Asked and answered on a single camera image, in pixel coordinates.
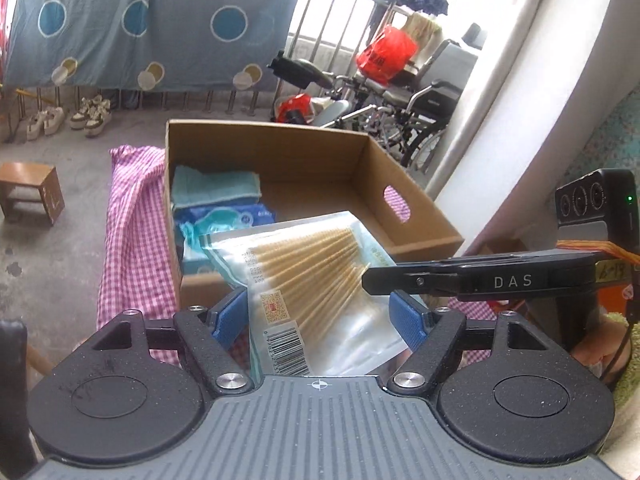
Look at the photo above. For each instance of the folding wheelchair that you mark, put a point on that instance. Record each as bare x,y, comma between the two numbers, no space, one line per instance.
440,95

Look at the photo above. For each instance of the metal window railing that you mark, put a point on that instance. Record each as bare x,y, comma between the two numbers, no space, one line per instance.
320,10

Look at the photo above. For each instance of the pink checked tablecloth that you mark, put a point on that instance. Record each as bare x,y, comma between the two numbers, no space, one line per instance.
135,240

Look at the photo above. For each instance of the small wooden stool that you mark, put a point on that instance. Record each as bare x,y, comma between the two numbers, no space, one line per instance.
25,172

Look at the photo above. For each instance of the white curtain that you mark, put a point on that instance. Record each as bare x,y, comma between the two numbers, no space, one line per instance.
500,60

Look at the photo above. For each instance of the brown cardboard box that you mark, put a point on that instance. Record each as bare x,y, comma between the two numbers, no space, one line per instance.
320,160

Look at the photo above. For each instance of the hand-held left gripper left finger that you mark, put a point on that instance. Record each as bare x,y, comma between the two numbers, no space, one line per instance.
230,317

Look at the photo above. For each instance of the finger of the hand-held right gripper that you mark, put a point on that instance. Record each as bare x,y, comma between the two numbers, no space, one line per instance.
400,277

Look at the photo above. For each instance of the beige hanging towel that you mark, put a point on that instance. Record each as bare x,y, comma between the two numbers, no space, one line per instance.
422,27

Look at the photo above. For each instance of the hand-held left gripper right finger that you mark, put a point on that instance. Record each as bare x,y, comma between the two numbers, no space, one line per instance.
407,317

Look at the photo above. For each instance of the black chair back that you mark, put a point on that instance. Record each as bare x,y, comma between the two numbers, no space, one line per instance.
12,385

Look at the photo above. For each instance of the white and dark platform shoe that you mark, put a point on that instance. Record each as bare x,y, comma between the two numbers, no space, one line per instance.
80,115
99,120

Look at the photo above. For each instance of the clear packet of beige sticks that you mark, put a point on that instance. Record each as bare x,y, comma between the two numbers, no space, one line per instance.
310,270

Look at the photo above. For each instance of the dark blue mask packet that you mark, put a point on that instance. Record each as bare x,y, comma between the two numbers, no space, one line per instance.
250,215

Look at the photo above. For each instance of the red plastic bag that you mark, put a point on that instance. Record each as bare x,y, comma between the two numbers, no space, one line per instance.
385,55

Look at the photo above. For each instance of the light blue checked towel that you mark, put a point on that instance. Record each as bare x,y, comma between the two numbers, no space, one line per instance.
215,185

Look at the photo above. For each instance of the person's right forearm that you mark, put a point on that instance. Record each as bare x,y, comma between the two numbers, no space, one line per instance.
631,390

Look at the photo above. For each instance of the teal floral blanket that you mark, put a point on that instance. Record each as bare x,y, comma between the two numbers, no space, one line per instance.
620,135

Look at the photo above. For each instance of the blue printed hanging sheet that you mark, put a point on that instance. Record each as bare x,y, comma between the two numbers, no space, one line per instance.
175,50

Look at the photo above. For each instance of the person's right hand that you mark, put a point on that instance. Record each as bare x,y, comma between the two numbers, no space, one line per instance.
607,340

